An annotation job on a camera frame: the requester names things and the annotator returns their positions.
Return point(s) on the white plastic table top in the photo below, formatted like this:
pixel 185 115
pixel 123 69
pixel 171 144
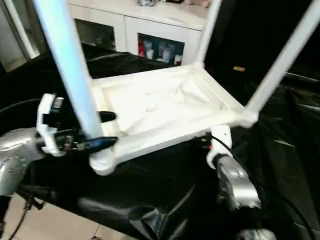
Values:
pixel 162 100

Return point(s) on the white plastic table leg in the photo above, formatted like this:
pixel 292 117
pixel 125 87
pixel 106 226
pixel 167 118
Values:
pixel 280 62
pixel 67 62
pixel 207 32

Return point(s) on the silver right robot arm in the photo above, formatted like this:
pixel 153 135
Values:
pixel 237 180

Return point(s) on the black plastic mat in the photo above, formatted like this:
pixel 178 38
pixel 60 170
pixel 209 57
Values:
pixel 150 195

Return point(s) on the black metal stand leg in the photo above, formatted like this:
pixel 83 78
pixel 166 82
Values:
pixel 37 203

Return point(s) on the red packet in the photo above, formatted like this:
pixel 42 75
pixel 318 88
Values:
pixel 141 48

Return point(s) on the white mug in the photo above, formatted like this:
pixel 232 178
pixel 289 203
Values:
pixel 178 58

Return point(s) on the white glass-door cabinet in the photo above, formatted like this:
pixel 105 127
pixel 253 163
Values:
pixel 150 20

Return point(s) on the black speaker box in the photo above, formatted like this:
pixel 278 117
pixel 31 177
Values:
pixel 237 37

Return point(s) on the black television edge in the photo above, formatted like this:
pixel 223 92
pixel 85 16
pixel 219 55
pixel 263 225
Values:
pixel 305 78

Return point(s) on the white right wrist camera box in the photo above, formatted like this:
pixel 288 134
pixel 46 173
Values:
pixel 221 140

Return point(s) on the white door frame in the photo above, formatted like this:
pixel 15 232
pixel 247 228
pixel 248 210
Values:
pixel 22 30

